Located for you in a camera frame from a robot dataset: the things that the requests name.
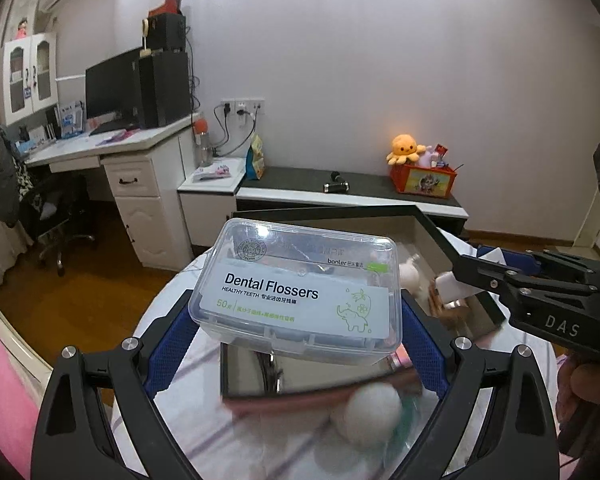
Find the black dumbbell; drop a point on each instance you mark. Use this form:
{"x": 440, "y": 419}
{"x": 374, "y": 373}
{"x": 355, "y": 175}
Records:
{"x": 336, "y": 184}

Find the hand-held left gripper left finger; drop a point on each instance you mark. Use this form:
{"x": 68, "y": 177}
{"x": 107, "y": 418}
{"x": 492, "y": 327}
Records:
{"x": 170, "y": 360}

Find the low cabinet black top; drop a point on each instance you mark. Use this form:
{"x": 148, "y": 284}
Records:
{"x": 290, "y": 180}

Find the pink pig figure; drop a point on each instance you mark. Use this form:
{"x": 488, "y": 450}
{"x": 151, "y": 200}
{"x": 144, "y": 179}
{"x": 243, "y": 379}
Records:
{"x": 410, "y": 275}

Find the black speaker box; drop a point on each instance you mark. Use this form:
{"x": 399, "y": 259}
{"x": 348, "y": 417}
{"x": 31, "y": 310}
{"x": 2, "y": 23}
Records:
{"x": 167, "y": 32}

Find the white side table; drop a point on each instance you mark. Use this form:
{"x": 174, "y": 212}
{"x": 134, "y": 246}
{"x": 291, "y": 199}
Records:
{"x": 205, "y": 220}

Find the dark jacket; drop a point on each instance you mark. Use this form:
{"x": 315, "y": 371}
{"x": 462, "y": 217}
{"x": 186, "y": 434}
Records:
{"x": 2, "y": 175}

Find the white glass-door cabinet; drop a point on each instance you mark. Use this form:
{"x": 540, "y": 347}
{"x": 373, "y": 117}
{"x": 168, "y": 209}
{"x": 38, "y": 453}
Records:
{"x": 29, "y": 105}

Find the snack bag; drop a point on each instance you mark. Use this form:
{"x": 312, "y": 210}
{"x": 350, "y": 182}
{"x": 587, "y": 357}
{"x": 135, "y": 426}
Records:
{"x": 255, "y": 160}

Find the white wall outlets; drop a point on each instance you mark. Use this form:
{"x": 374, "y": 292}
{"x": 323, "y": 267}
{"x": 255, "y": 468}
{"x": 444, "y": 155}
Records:
{"x": 242, "y": 106}

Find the small red packet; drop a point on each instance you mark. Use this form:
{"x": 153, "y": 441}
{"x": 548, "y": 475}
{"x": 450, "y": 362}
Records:
{"x": 440, "y": 152}

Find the orange octopus plush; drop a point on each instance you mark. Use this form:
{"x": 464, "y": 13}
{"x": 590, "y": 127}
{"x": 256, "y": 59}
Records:
{"x": 405, "y": 147}

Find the red storage box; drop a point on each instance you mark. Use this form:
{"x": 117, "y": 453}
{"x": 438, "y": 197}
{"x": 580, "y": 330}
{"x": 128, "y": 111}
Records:
{"x": 422, "y": 182}

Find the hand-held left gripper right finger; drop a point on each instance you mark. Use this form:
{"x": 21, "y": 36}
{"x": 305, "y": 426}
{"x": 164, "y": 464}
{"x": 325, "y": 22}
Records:
{"x": 427, "y": 360}

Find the pink pillow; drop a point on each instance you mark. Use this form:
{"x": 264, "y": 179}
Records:
{"x": 5, "y": 410}

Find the small cream round ornament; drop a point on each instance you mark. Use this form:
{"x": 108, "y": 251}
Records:
{"x": 146, "y": 30}

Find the bottle with orange cap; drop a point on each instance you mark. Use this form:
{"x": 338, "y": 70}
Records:
{"x": 203, "y": 145}

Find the dark storage box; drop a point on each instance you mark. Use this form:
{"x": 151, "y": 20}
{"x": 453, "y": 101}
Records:
{"x": 300, "y": 377}

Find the black desktop speaker stack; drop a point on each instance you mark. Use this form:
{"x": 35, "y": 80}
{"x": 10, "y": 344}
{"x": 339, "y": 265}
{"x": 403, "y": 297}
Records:
{"x": 164, "y": 90}

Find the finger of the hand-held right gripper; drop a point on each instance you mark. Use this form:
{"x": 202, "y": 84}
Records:
{"x": 510, "y": 259}
{"x": 485, "y": 275}

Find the white desk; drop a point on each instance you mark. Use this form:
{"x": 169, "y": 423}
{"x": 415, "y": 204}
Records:
{"x": 145, "y": 210}

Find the person's right hand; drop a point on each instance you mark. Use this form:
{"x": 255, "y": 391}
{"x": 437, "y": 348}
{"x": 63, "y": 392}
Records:
{"x": 590, "y": 382}

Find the clear plastic floss box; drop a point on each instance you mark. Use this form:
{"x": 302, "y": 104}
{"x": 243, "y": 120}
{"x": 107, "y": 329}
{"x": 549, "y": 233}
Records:
{"x": 290, "y": 290}

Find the black office chair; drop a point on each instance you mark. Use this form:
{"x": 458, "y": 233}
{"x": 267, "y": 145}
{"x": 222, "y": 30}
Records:
{"x": 55, "y": 200}

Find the pink packet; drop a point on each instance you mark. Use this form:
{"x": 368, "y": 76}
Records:
{"x": 211, "y": 171}

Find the white round figure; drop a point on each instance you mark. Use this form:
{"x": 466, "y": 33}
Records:
{"x": 370, "y": 415}

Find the small doll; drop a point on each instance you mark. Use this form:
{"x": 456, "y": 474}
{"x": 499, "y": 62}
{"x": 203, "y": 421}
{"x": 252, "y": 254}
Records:
{"x": 24, "y": 30}

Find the black computer monitor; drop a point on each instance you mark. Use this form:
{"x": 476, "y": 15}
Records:
{"x": 112, "y": 85}

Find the blue white box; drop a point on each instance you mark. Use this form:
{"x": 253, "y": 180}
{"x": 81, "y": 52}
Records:
{"x": 70, "y": 120}

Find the rose gold metal jar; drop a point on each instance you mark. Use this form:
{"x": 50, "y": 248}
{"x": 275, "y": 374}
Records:
{"x": 445, "y": 316}

